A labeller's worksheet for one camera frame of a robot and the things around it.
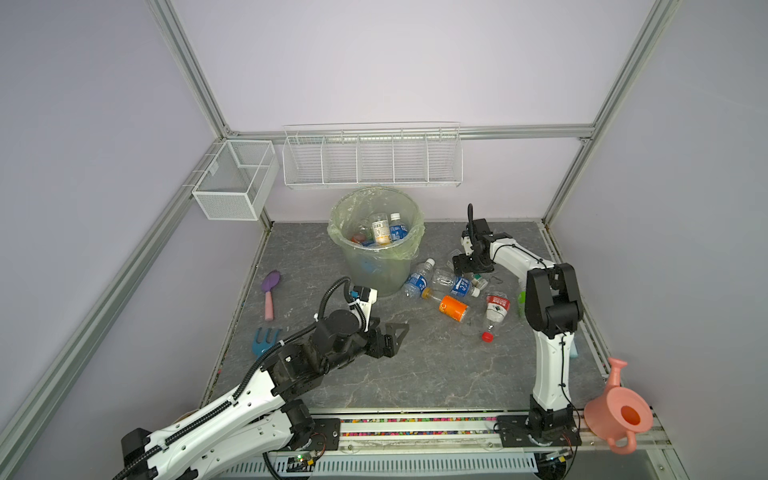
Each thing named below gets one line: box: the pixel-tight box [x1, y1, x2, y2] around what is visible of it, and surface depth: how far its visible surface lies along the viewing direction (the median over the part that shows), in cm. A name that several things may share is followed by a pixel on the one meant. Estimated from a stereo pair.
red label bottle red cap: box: [481, 295, 511, 343], surface depth 92 cm
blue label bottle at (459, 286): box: [433, 270, 481, 298], surface depth 98 cm
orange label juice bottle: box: [421, 287, 469, 322], surface depth 93 cm
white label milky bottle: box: [372, 215, 391, 246], surface depth 93 cm
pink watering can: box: [584, 358, 653, 455], surface depth 69 cm
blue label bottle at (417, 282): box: [404, 258, 436, 299], surface depth 99 cm
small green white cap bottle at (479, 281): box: [472, 273, 488, 290], surface depth 101 cm
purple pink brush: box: [261, 270, 281, 321], surface depth 100 cm
